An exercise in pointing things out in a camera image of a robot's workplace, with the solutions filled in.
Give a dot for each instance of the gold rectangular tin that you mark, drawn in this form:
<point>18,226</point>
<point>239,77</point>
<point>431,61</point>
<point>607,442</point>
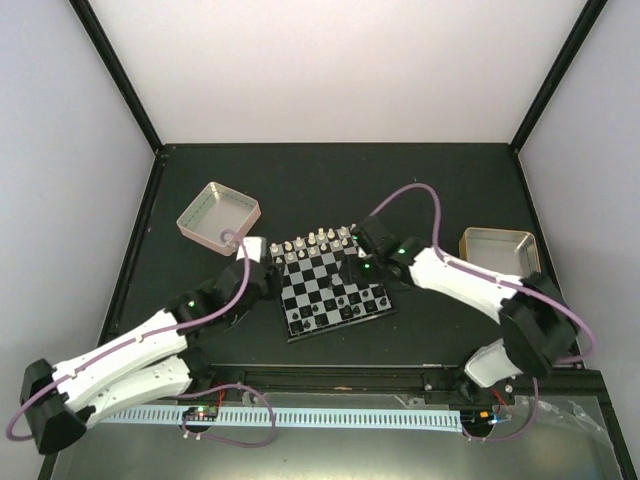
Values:
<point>511,252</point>

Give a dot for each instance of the black frame post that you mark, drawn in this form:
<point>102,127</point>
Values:
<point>103,46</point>
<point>570,48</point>

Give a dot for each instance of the white cable duct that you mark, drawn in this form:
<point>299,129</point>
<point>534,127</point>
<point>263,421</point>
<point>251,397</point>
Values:
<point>332,418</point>

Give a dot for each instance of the black frame post left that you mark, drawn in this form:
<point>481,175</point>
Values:
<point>103,46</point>

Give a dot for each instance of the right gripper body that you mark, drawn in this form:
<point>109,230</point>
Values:
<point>369,274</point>

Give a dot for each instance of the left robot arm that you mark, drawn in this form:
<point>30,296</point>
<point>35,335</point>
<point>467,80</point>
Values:
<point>164,357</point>

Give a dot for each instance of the left circuit board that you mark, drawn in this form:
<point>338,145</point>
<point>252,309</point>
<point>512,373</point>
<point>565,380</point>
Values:
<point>201,414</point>

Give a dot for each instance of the black white chessboard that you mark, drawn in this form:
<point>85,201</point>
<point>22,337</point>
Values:
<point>305,290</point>

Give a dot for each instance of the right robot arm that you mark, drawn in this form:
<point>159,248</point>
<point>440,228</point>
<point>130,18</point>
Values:
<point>537,331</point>

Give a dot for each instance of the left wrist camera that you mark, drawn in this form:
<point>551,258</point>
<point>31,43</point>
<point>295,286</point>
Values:
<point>252,247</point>

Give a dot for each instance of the pink square tin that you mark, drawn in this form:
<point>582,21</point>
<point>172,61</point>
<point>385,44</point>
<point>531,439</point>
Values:
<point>217,215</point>

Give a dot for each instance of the black frame post right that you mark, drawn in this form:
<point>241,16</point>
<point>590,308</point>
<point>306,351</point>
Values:
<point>570,48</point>

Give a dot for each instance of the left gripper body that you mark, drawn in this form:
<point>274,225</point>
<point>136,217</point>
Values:
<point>271,290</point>

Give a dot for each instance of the black aluminium rail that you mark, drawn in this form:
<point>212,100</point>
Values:
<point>438,385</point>

